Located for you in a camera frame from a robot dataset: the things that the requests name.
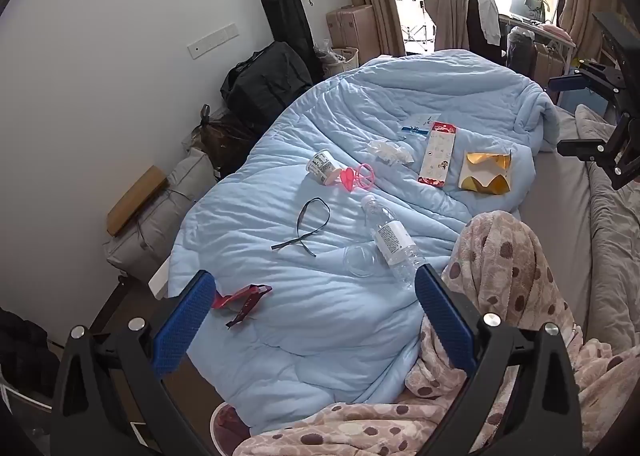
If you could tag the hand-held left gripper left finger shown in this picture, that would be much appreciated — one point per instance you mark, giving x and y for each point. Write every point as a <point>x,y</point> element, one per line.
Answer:
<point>182,321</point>

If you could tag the pink bin liner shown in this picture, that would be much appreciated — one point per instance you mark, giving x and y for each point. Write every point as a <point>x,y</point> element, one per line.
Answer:
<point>232,428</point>

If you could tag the white desk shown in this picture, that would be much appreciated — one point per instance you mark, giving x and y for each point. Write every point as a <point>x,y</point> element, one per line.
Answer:
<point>537,28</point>

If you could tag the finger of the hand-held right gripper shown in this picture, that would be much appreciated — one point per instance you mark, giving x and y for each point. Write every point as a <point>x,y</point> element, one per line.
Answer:
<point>565,83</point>
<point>575,148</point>

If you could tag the crumpled clear plastic wrap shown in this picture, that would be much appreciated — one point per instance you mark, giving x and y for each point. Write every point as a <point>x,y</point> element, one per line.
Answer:
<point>390,150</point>

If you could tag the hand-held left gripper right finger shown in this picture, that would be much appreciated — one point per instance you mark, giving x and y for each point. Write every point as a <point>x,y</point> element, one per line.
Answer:
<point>445,321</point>

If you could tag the long red white box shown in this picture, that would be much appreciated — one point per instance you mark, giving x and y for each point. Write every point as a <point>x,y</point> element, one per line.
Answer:
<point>437,155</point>

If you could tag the brown cardboard box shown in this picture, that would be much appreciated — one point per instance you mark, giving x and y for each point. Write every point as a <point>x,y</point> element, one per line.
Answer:
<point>547,60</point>

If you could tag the pink suitcase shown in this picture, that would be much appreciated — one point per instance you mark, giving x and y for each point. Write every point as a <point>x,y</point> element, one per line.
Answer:
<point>350,25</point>

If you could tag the grey storage bag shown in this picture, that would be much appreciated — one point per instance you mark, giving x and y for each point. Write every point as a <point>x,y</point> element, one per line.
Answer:
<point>155,231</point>

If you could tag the flat cardboard box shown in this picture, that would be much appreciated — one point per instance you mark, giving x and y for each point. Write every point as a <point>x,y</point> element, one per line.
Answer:
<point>135,201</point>

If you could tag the white bed frame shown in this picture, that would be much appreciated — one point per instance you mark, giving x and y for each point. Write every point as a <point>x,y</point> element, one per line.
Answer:
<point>159,278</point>

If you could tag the folding chair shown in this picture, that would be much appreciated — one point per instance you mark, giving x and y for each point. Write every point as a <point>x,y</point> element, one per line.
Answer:
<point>415,30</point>

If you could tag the long black bag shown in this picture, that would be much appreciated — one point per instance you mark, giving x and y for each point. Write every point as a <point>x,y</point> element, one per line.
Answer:
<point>287,10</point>

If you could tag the white wall switch panel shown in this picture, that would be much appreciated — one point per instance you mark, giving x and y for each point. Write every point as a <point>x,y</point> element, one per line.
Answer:
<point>212,40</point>

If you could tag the pink plastic toy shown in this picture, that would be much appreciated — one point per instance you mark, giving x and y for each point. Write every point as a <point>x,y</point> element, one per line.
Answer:
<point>361,175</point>

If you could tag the red torn wrapper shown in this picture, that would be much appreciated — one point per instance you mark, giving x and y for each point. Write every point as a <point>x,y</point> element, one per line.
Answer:
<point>250,293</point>

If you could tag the grey bed sheet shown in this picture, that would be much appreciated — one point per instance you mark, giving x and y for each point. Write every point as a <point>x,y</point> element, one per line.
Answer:
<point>555,236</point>

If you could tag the white yogurt cup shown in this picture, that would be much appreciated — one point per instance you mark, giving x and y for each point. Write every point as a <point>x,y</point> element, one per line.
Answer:
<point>322,166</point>

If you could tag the spotted fleece blanket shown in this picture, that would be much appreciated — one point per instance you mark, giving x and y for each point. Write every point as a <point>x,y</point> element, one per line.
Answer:
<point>505,261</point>

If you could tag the gold white cardboard box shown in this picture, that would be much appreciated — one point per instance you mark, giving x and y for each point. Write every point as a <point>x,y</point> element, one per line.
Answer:
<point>482,175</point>

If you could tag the white paper packet blue print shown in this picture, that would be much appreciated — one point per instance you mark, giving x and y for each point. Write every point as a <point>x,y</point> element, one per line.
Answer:
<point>422,123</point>

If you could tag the light blue quilt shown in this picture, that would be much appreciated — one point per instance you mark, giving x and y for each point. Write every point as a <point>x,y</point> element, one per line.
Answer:
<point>300,326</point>

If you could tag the brown bag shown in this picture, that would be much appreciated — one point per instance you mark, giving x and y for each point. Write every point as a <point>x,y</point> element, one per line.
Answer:
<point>225,135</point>

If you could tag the clear plastic dome lid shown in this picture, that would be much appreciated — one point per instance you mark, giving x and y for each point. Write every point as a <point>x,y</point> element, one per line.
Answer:
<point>360,263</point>

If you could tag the white laundry basket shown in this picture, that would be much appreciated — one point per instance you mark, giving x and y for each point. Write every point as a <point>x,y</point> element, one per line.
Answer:
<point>342,63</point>

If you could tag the black ribbon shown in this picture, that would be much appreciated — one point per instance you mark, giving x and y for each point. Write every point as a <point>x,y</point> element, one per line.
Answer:
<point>298,228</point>

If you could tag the clear plastic bottle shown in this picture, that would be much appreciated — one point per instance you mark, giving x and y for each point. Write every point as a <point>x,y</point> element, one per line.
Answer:
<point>392,241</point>

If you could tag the black and white garment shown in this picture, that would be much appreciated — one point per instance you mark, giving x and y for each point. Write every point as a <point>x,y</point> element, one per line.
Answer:
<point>482,20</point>

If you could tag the grey fleece blanket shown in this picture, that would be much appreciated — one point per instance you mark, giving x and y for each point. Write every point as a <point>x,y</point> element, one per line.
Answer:
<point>615,246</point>

